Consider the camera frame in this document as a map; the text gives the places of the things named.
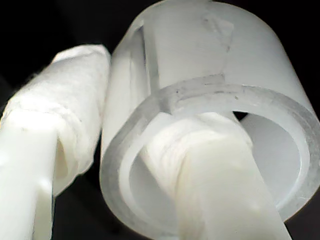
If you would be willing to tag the white tape roll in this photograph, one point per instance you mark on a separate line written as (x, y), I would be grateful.
(200, 50)

